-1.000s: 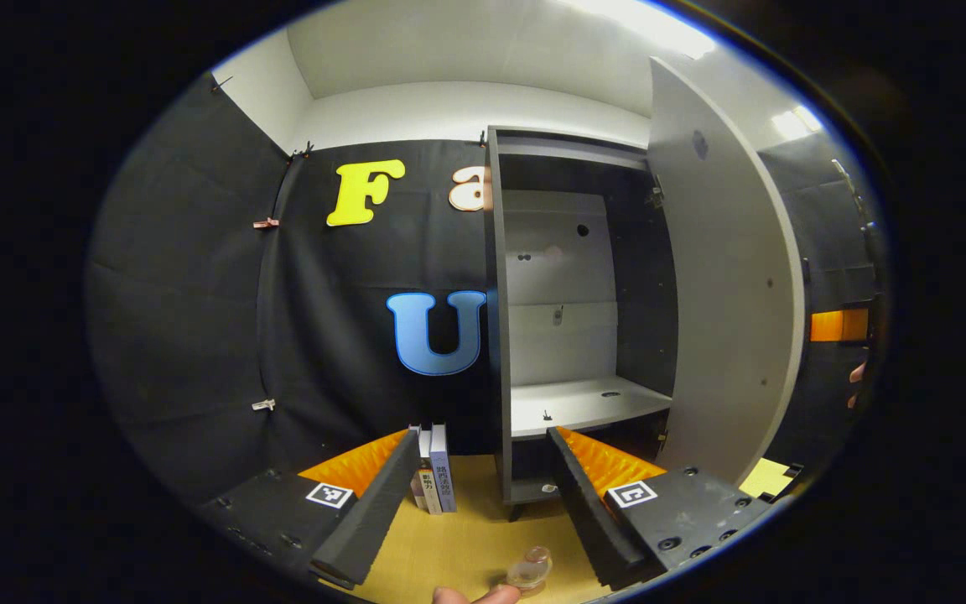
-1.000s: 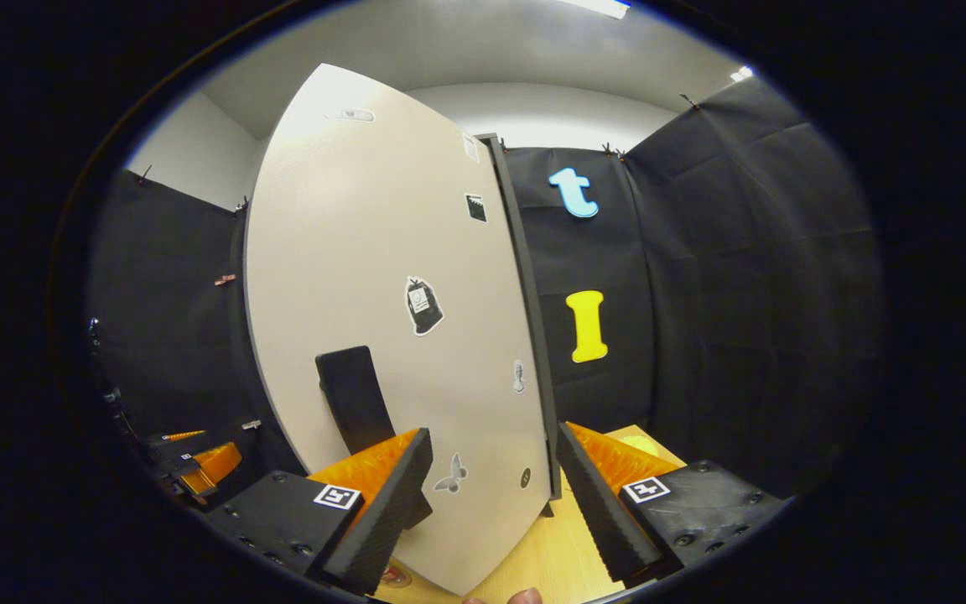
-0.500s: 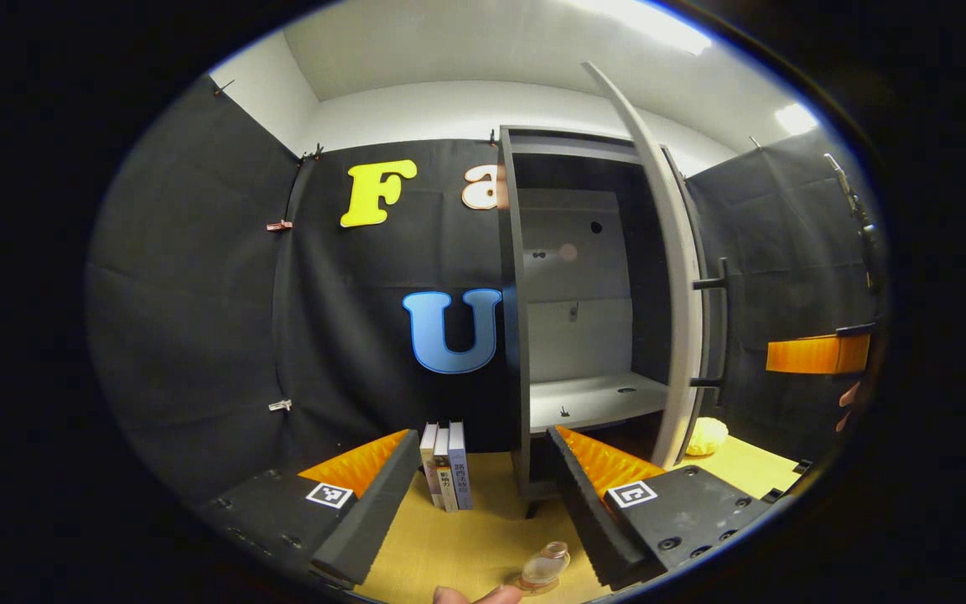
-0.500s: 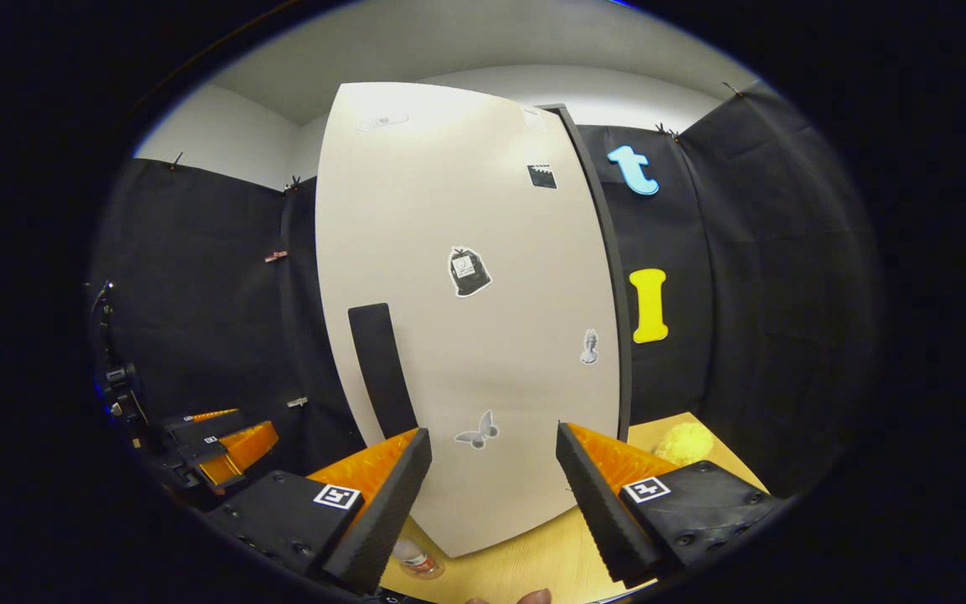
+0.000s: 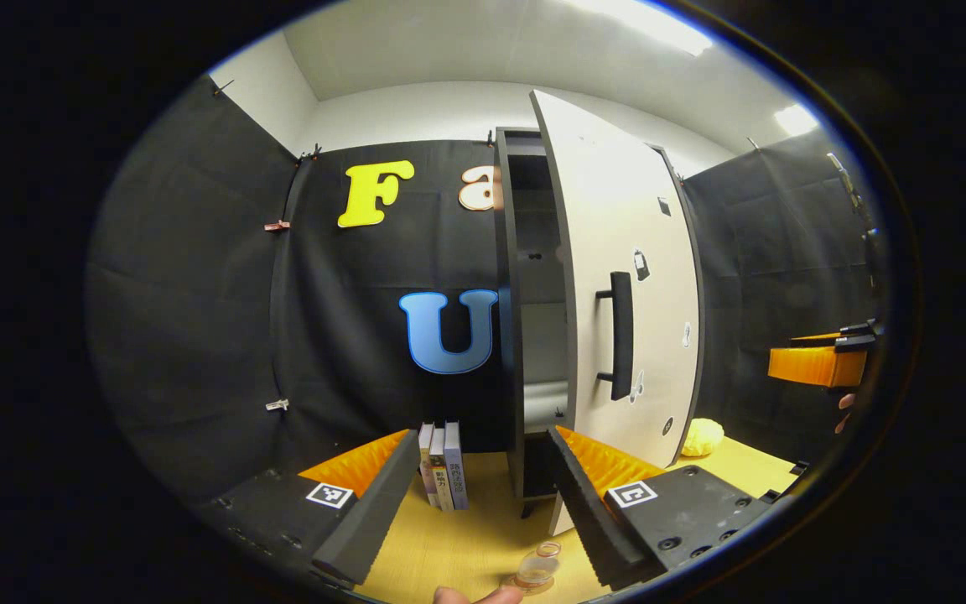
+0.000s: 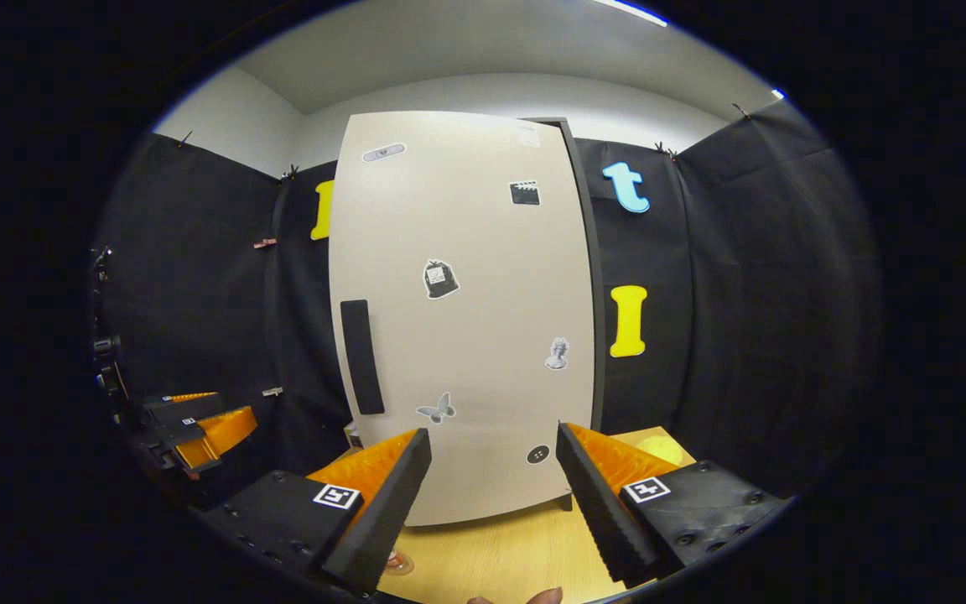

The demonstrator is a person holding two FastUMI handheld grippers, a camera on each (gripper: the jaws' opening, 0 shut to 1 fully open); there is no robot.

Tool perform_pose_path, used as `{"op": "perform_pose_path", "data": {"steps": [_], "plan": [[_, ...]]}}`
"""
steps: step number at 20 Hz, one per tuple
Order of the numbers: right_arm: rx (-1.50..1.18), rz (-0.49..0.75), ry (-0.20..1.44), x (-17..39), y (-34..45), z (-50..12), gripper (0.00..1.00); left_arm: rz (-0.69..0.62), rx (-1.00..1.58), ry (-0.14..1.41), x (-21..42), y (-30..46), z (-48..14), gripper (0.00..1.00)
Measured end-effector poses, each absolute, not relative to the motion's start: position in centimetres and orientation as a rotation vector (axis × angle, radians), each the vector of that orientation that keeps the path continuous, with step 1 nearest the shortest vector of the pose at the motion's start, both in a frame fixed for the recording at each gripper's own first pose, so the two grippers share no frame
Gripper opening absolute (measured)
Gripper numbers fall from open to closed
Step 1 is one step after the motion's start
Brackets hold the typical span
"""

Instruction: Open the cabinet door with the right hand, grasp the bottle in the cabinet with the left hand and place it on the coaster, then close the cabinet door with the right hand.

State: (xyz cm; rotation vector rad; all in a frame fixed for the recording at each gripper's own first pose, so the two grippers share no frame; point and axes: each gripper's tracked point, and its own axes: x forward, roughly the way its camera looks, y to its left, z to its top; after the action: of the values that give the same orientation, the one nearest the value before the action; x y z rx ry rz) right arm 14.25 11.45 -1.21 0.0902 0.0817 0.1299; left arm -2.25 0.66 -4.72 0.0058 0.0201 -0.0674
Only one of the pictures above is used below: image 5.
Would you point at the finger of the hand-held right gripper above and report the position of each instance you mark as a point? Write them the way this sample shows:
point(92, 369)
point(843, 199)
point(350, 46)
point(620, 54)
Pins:
point(856, 344)
point(859, 328)

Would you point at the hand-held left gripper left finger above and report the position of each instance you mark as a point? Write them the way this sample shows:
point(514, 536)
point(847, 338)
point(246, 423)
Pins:
point(374, 512)

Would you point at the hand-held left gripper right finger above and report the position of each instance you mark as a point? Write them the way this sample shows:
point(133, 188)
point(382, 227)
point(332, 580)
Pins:
point(588, 520)

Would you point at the small clear glass bottle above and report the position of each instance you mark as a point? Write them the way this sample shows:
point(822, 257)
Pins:
point(537, 569)

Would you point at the beige cabinet door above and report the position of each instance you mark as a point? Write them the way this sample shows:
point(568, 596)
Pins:
point(600, 193)

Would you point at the white cover book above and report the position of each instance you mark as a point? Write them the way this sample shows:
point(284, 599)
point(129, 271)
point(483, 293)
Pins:
point(425, 461)

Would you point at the lavender spine book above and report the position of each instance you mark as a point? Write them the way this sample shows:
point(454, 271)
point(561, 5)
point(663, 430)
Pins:
point(455, 461)

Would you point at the yellow bumpy round object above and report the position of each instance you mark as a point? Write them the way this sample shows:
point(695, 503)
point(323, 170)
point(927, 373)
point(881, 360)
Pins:
point(703, 438)

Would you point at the silver clip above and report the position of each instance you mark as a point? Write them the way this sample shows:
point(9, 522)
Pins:
point(277, 405)

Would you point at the small ceiling light panel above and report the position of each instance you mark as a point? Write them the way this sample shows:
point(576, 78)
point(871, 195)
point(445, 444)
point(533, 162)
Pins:
point(797, 120)

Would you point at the black backdrop cloth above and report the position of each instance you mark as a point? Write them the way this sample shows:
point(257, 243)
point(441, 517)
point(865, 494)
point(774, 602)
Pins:
point(198, 294)

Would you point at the red clothespin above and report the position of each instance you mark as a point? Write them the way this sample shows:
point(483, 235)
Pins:
point(277, 225)

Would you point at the long ceiling light panel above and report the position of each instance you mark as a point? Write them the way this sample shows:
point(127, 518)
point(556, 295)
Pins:
point(642, 23)

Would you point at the black table edge bracket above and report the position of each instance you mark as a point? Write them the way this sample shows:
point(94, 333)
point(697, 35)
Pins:
point(798, 467)

